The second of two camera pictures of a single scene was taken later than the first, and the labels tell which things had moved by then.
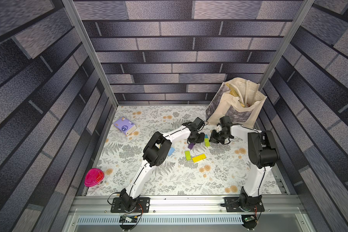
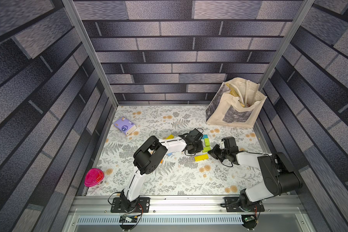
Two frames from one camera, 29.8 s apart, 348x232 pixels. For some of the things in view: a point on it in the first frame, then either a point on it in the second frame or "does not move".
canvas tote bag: x=235 y=102 does not move
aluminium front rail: x=186 y=213 does not move
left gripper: x=201 y=139 → x=200 y=142
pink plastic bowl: x=93 y=177 does not move
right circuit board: x=249 y=218 does not move
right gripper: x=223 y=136 → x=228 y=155
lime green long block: x=188 y=155 → x=206 y=149
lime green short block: x=207 y=143 does not move
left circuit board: x=126 y=218 does not move
